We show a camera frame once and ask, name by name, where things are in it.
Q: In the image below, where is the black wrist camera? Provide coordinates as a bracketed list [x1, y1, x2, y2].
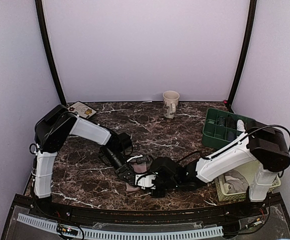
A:
[116, 132, 133, 153]
[149, 157, 180, 177]

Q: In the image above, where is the right black frame post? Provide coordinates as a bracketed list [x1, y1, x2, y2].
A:
[226, 0, 257, 111]

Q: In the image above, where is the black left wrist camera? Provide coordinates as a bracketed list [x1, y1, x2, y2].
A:
[116, 132, 133, 153]

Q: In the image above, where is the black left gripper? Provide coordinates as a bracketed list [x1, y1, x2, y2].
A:
[102, 147, 135, 185]

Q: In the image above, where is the grey cloth in basket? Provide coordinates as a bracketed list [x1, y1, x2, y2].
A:
[223, 169, 249, 194]

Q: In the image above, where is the pink cloth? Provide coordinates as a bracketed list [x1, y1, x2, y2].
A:
[126, 162, 148, 193]

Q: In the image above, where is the grey slotted cable duct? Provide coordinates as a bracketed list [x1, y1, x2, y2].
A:
[16, 213, 224, 240]

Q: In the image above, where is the dark blue rolled item tray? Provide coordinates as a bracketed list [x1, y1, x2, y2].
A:
[226, 131, 236, 142]

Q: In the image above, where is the white rolled sock in tray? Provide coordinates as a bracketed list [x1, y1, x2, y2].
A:
[236, 119, 246, 132]

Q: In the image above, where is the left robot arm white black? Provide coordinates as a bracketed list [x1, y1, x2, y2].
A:
[33, 104, 136, 218]

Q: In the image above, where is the cream ceramic mug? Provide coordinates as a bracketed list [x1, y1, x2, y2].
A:
[162, 90, 180, 119]

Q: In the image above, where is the navy striped boxer underwear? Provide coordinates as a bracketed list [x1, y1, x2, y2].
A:
[216, 116, 227, 127]

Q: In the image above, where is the dark green divided organizer tray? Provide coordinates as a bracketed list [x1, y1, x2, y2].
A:
[202, 108, 253, 150]

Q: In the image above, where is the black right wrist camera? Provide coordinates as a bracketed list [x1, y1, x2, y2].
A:
[149, 157, 180, 177]

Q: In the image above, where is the black frame post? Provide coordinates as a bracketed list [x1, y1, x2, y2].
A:
[34, 0, 67, 106]
[226, 0, 257, 111]

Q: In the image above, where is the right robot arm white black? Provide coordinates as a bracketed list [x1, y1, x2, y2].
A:
[134, 120, 290, 217]

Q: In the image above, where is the left black frame post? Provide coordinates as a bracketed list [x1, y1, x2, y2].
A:
[34, 0, 67, 106]

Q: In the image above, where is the floral square ceramic plate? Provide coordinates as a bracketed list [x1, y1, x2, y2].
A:
[67, 101, 97, 119]

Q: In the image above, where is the light green perforated basket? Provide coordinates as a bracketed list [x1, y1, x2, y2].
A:
[214, 161, 281, 202]

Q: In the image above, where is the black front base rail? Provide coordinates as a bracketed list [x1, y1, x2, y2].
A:
[8, 193, 290, 226]

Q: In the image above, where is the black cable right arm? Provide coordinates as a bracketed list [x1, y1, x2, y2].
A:
[179, 124, 290, 178]

